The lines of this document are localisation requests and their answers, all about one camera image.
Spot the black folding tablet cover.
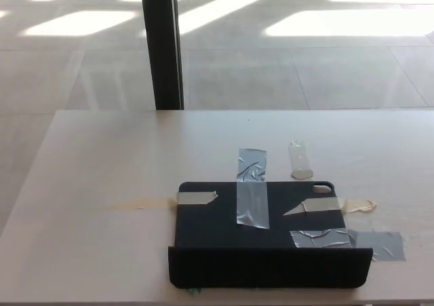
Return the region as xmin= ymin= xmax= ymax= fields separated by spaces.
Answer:
xmin=168 ymin=180 xmax=374 ymax=289

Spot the long beige masking tape strip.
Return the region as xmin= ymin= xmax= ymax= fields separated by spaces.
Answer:
xmin=100 ymin=190 xmax=219 ymax=212

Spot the clear tape piece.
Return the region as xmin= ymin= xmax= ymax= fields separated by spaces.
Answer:
xmin=288 ymin=140 xmax=315 ymax=180

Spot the black vertical pillar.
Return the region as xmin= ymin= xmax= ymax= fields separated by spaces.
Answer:
xmin=139 ymin=0 xmax=185 ymax=111

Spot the pointed beige masking tape strip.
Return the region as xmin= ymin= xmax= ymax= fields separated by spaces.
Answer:
xmin=281 ymin=197 xmax=378 ymax=217

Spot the long grey duct tape strip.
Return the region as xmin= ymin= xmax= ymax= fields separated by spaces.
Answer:
xmin=235 ymin=147 xmax=271 ymax=230

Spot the wide grey duct tape strip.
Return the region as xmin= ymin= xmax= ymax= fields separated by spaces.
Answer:
xmin=290 ymin=228 xmax=407 ymax=263

